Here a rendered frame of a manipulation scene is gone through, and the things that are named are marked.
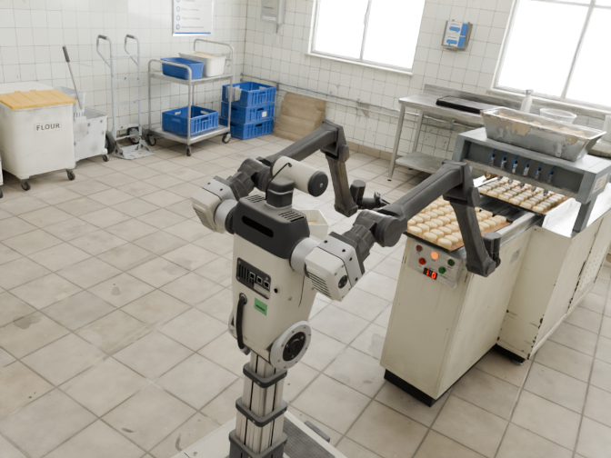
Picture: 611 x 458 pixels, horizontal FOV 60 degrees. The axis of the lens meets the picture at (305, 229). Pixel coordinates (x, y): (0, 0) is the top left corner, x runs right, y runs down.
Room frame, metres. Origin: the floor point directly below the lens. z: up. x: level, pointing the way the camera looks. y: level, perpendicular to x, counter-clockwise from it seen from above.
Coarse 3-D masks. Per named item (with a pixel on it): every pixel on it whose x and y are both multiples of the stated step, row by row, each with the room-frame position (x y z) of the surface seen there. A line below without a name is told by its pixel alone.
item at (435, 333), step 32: (512, 256) 2.37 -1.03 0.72; (416, 288) 2.14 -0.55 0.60; (448, 288) 2.05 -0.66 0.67; (480, 288) 2.12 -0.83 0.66; (512, 288) 2.51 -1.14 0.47; (416, 320) 2.12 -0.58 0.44; (448, 320) 2.03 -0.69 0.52; (480, 320) 2.23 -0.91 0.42; (384, 352) 2.21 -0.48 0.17; (416, 352) 2.10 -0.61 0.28; (448, 352) 2.00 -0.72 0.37; (480, 352) 2.35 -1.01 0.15; (416, 384) 2.07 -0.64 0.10; (448, 384) 2.09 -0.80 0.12
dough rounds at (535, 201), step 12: (504, 180) 2.97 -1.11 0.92; (480, 192) 2.73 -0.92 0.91; (492, 192) 2.72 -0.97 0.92; (504, 192) 2.78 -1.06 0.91; (516, 192) 2.79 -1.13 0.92; (528, 192) 2.81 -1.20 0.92; (540, 192) 2.88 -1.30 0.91; (552, 192) 2.86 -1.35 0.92; (516, 204) 2.62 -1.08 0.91; (528, 204) 2.59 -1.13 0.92; (540, 204) 2.62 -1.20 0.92; (552, 204) 2.67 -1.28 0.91
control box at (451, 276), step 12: (420, 252) 2.13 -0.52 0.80; (432, 252) 2.09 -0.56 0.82; (444, 252) 2.07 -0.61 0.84; (408, 264) 2.15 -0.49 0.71; (420, 264) 2.12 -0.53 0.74; (432, 264) 2.08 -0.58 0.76; (444, 264) 2.05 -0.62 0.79; (456, 264) 2.02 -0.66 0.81; (444, 276) 2.04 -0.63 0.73; (456, 276) 2.01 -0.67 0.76
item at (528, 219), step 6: (522, 216) 2.47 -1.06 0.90; (528, 216) 2.48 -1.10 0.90; (534, 216) 2.53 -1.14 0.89; (540, 216) 2.62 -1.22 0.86; (516, 222) 2.38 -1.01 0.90; (522, 222) 2.39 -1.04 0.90; (528, 222) 2.48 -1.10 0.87; (534, 222) 2.55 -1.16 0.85; (504, 228) 2.28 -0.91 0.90; (510, 228) 2.29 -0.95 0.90; (516, 228) 2.36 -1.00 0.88; (522, 228) 2.42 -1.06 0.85; (504, 234) 2.23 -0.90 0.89; (510, 234) 2.30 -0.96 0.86; (504, 240) 2.25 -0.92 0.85
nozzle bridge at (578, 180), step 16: (480, 128) 3.08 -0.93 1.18; (464, 144) 2.84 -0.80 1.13; (480, 144) 2.87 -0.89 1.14; (496, 144) 2.73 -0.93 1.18; (464, 160) 2.86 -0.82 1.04; (480, 160) 2.85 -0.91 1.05; (496, 160) 2.80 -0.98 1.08; (512, 160) 2.75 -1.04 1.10; (544, 160) 2.57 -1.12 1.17; (560, 160) 2.57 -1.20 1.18; (592, 160) 2.65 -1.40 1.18; (512, 176) 2.68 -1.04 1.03; (528, 176) 2.67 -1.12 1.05; (544, 176) 2.63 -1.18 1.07; (560, 176) 2.58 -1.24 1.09; (576, 176) 2.54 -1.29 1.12; (592, 176) 2.42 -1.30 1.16; (608, 176) 2.65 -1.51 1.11; (560, 192) 2.52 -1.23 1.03; (576, 192) 2.51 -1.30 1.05; (592, 192) 2.46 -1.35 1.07; (592, 208) 2.57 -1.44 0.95; (576, 224) 2.51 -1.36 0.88
